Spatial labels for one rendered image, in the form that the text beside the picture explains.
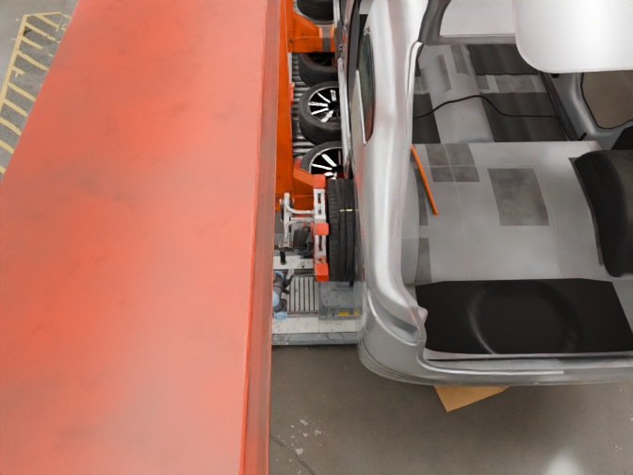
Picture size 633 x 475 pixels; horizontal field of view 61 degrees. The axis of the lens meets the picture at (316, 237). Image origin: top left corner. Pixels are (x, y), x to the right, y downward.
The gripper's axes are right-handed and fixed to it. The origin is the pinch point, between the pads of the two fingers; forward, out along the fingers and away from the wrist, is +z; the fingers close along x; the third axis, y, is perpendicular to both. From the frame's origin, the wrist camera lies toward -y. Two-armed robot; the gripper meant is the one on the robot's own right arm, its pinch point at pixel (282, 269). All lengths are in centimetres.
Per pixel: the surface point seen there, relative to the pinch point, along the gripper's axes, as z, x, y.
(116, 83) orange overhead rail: -135, -46, 228
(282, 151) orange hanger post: 71, -9, 30
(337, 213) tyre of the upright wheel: 16.3, -40.5, 22.5
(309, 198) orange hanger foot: 72, -15, -20
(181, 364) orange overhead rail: -169, -56, 224
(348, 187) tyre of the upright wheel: 36, -48, 22
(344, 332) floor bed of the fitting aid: 0, -21, -92
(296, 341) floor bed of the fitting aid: -9, 12, -78
